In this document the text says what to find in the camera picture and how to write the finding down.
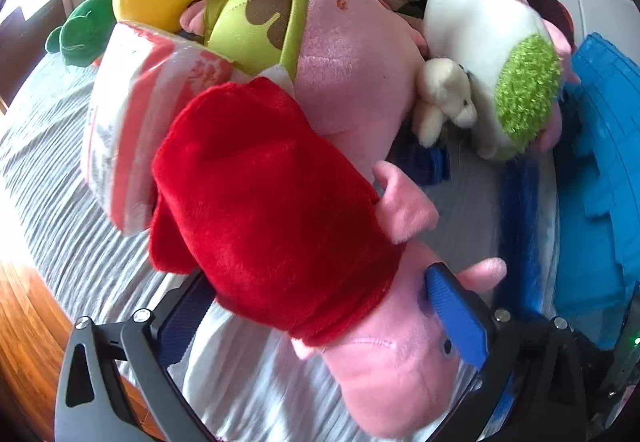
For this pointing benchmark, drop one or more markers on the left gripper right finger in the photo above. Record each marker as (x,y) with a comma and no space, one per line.
(528,376)

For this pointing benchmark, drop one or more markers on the large pink plush toy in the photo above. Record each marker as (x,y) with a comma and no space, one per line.
(352,63)

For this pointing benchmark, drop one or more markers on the pink pig plush red dress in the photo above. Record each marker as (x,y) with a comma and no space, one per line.
(292,236)

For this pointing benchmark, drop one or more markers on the grey striped bed sheet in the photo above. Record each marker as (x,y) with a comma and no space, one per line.
(243,380)

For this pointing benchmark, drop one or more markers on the blue foam storage box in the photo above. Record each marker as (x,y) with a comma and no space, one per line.
(597,179)

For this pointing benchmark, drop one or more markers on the red white striped plastic bag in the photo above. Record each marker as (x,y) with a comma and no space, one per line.
(145,78)

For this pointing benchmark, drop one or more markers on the white unicorn plush green mane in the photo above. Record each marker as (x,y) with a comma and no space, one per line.
(517,64)

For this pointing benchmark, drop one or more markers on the dark green turtle plush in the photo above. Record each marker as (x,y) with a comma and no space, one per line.
(83,37)

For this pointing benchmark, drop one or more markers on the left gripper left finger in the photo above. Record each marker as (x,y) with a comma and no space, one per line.
(91,403)

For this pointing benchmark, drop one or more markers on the small cream bear plush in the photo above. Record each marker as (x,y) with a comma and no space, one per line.
(444,94)

